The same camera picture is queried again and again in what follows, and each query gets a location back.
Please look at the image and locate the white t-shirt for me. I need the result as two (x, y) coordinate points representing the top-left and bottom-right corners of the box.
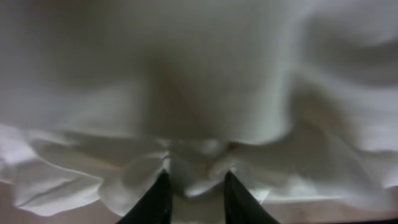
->
(1, 0), (397, 223)

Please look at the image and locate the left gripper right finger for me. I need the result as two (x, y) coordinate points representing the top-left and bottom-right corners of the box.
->
(224, 172), (280, 224)

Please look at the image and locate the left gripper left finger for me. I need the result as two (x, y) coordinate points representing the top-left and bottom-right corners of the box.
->
(116, 170), (172, 224)

